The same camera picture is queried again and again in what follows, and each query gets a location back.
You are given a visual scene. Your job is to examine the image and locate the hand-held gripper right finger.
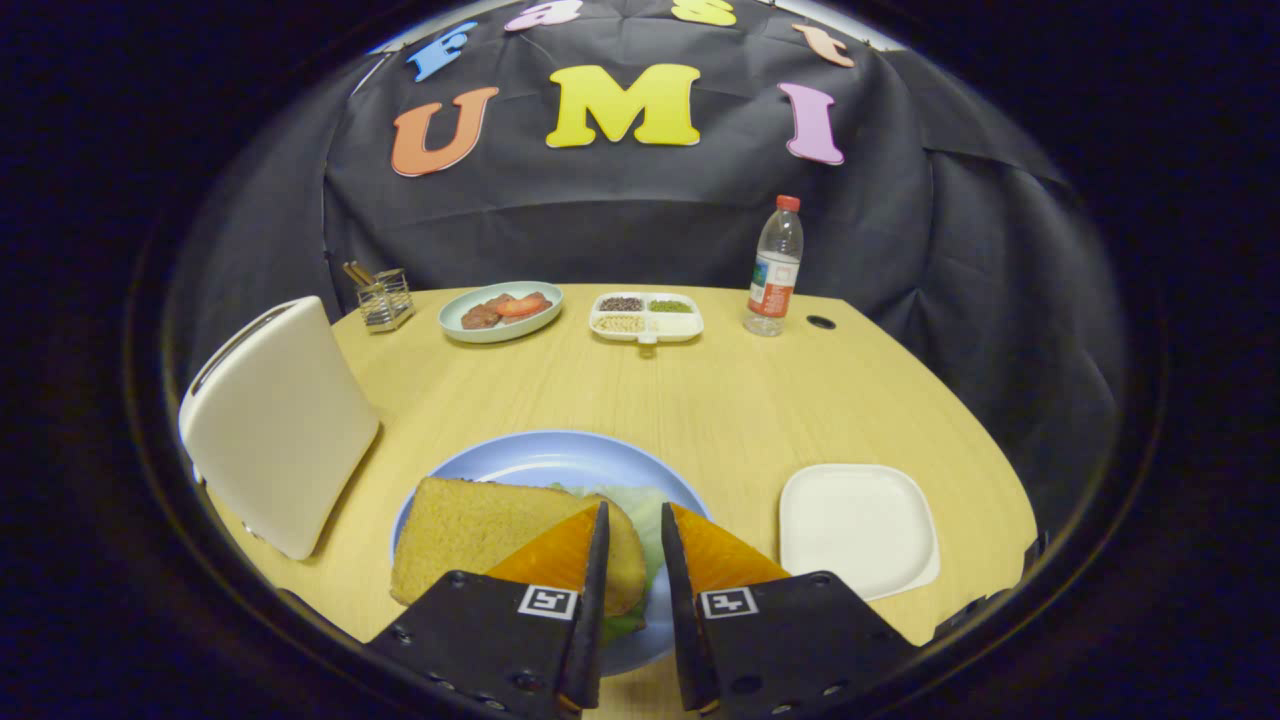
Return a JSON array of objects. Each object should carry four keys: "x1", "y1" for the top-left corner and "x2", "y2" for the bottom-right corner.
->
[{"x1": 660, "y1": 502, "x2": 921, "y2": 716}]

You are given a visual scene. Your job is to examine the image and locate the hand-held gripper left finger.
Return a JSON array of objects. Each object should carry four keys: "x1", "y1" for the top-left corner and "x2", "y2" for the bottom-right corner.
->
[{"x1": 362, "y1": 502, "x2": 611, "y2": 719}]

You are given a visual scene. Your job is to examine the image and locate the green lettuce leaf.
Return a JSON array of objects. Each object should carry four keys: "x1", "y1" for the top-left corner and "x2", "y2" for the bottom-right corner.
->
[{"x1": 545, "y1": 483, "x2": 669, "y2": 641}]

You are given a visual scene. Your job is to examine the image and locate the brown toast bread slice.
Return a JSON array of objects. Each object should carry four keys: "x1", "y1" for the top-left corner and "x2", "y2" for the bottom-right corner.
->
[{"x1": 390, "y1": 476, "x2": 648, "y2": 618}]

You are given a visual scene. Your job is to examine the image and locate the blue round plate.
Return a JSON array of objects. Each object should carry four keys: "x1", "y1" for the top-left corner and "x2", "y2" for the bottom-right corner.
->
[{"x1": 390, "y1": 430, "x2": 711, "y2": 678}]

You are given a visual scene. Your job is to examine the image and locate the white square plate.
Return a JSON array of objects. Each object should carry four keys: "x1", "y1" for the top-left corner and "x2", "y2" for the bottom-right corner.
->
[{"x1": 778, "y1": 463, "x2": 941, "y2": 602}]

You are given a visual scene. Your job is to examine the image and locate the white divided tray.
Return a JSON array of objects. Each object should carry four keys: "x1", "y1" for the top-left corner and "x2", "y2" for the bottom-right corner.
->
[{"x1": 588, "y1": 291, "x2": 705, "y2": 346}]

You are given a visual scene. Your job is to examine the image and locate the pale green round plate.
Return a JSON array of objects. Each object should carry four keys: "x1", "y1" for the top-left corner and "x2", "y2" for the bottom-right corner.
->
[{"x1": 438, "y1": 281, "x2": 565, "y2": 344}]

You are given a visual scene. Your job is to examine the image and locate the clear plastic water bottle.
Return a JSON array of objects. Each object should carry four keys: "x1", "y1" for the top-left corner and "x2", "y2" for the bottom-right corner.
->
[{"x1": 743, "y1": 195, "x2": 804, "y2": 337}]

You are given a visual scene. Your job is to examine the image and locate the white toaster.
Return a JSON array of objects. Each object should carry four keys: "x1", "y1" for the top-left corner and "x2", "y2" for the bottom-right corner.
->
[{"x1": 178, "y1": 295, "x2": 382, "y2": 561}]

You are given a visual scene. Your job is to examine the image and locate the black backdrop cloth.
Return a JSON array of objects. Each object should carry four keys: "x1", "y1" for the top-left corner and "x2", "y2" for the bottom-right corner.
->
[{"x1": 165, "y1": 0, "x2": 1131, "y2": 541}]

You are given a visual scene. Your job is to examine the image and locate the wire utensil holder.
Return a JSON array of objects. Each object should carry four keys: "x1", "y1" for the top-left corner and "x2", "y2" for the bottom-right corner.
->
[{"x1": 356, "y1": 268, "x2": 415, "y2": 332}]

